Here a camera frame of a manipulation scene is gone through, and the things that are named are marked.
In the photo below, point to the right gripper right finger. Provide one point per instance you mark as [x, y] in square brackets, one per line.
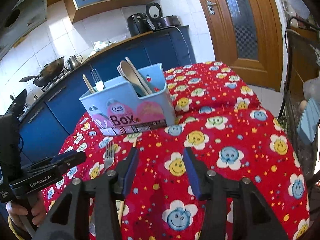
[253, 218]

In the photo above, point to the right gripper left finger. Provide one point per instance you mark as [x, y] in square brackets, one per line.
[69, 216]

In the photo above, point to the beige plastic spoon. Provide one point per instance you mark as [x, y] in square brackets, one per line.
[132, 76]

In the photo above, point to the beige plastic fork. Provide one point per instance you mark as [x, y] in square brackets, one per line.
[119, 69]

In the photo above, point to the person's left hand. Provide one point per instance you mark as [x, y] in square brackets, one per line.
[15, 211]

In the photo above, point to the red smiley flower tablecloth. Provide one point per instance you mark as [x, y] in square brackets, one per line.
[221, 119]

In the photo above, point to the light blue utensil box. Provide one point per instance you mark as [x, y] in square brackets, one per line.
[118, 109]

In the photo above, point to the black metal rack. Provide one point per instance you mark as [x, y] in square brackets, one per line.
[299, 112]

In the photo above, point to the black wok on stove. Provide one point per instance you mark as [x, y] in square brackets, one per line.
[47, 74]

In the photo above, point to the steel kettle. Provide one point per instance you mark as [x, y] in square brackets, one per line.
[74, 61]

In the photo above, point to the crumpled cloth on counter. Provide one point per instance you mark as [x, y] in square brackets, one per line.
[99, 46]

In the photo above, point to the wooden door with glass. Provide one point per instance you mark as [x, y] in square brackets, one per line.
[247, 36]

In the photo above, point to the range hood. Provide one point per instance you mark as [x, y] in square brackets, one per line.
[24, 17]

